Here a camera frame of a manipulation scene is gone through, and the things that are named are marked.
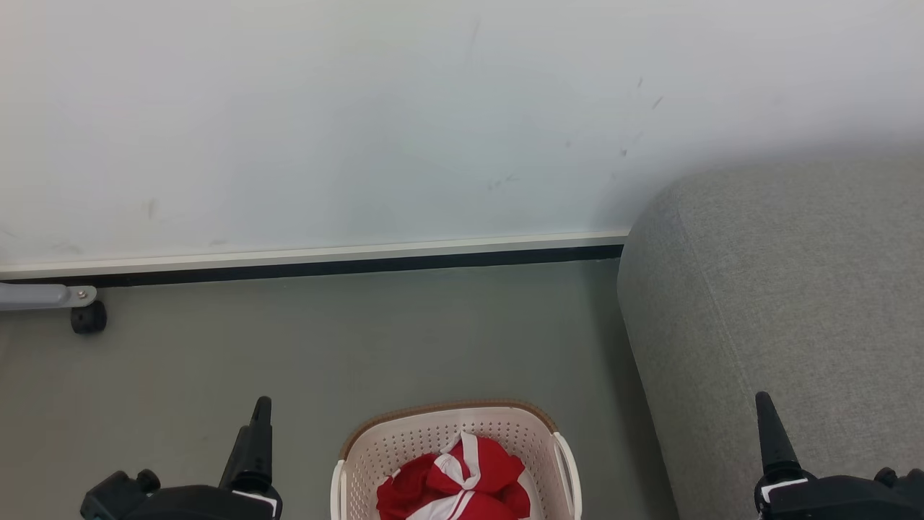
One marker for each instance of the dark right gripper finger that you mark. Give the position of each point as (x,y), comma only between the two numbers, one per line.
(776,448)

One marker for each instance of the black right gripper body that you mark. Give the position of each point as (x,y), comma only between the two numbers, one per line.
(830,502)

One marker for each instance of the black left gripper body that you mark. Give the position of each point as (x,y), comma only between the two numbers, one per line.
(209,505)

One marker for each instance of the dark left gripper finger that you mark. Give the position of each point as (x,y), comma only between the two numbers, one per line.
(254,455)

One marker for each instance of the red and white garment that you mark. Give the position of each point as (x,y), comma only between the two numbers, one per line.
(469,480)

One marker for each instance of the grey fabric sofa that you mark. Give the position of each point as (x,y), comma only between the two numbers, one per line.
(779,289)

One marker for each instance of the white perforated laundry basket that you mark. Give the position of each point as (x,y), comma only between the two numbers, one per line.
(426,437)

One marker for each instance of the white and black baseboard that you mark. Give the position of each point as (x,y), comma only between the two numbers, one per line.
(325,260)

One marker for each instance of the grey metal stand leg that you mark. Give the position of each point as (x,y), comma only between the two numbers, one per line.
(36,296)

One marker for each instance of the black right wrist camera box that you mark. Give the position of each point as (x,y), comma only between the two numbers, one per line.
(899,480)

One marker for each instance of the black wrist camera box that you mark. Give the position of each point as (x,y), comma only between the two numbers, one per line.
(899,480)
(115,495)

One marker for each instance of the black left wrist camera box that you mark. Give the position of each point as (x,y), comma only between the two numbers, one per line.
(115,495)

